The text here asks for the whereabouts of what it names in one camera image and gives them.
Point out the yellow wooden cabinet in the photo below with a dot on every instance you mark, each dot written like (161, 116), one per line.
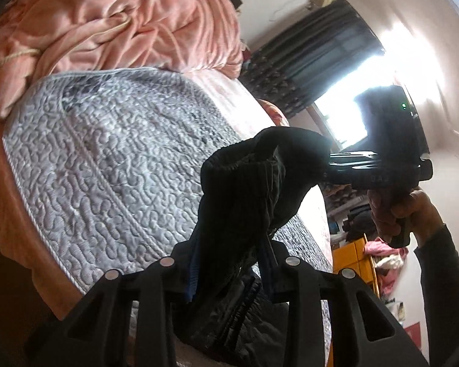
(353, 256)

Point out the pink clothes pile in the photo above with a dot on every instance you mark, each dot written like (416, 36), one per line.
(387, 263)

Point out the dark curtain left panel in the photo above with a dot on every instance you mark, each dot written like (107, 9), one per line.
(299, 65)

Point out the pink pillow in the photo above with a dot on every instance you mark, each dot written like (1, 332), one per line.
(274, 113)

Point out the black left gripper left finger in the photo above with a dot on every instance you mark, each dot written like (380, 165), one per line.
(123, 320)

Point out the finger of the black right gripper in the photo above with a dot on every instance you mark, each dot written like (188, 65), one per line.
(355, 175)
(353, 157)

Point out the grey quilted bedspread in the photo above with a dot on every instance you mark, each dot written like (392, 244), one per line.
(155, 207)

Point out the black pants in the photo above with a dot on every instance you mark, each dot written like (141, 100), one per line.
(250, 190)

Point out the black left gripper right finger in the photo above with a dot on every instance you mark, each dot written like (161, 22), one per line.
(363, 331)

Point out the right hand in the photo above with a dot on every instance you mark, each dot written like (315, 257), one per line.
(424, 219)

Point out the dark sleeved right forearm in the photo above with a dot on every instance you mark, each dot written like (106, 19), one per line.
(439, 263)

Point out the pink comforter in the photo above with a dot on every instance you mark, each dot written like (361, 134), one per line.
(39, 38)

